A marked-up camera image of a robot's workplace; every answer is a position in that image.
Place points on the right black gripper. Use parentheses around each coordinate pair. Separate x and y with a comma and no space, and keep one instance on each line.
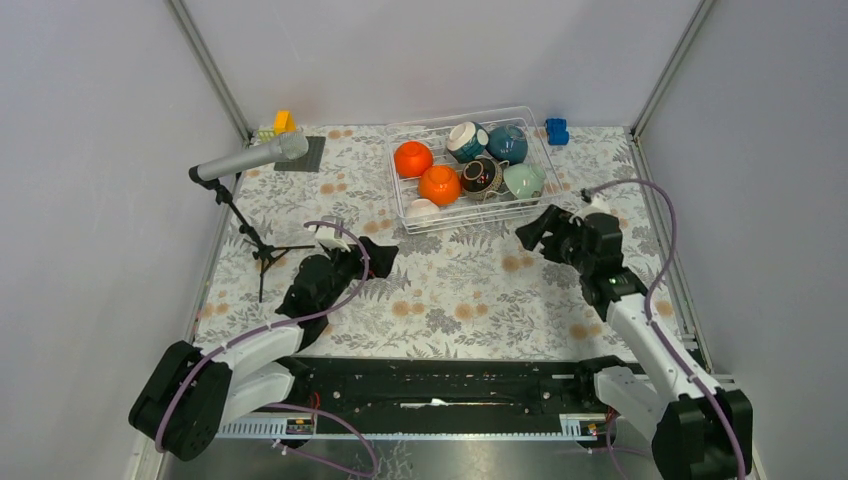
(553,221)

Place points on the orange bowl front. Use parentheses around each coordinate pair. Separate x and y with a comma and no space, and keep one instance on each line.
(440,184)

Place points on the small white patterned bowl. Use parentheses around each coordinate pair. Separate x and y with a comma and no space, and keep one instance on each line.
(422,209)

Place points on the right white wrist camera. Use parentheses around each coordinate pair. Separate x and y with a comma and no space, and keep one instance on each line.
(597,205)

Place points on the white and teal bowl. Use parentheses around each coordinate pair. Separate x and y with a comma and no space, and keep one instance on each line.
(467,141)

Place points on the floral table mat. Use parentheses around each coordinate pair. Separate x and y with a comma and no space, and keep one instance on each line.
(465,292)

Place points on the yellow toy block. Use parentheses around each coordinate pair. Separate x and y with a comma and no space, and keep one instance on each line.
(283,123)

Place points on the black microphone tripod stand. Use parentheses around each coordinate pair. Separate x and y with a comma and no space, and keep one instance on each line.
(266,254)

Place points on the silver microphone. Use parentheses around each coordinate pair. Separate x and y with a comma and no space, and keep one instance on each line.
(285,147)

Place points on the light green toy block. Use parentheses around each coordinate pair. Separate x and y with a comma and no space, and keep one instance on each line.
(265,135)

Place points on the blue toy block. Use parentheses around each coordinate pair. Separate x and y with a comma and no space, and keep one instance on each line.
(557,133)

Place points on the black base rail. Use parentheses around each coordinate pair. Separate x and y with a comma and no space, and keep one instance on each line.
(442,397)

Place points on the pale green bowl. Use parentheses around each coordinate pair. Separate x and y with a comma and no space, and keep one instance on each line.
(525,181)

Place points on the black patterned bowl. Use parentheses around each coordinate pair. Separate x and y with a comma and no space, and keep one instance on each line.
(482,178)

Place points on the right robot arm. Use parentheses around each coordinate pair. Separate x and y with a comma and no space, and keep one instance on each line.
(697,428)

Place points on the orange bowl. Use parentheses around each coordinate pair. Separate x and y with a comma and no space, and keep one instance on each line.
(412,158)
(440,184)

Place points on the orange bowl rear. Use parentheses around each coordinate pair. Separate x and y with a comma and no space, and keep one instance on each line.
(412,158)

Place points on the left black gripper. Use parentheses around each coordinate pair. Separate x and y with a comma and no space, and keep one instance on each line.
(380,257)

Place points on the dark blue bowl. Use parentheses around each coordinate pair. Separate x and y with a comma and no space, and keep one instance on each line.
(508,143)

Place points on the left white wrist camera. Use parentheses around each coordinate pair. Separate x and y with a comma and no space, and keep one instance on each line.
(330,238)

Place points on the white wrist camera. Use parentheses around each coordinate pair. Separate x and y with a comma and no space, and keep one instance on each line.
(597,205)
(330,238)

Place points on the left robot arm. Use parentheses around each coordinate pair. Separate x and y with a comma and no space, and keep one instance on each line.
(191,392)

